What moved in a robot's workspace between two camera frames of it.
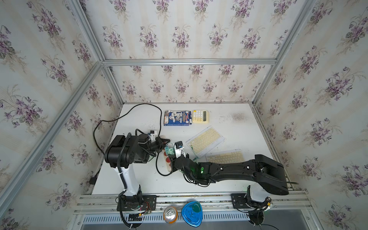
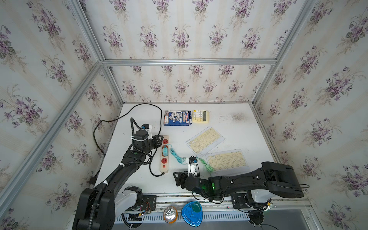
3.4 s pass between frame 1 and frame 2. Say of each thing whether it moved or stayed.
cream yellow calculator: stayed
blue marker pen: stayed
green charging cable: moved
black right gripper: moved
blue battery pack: stayed
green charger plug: moved
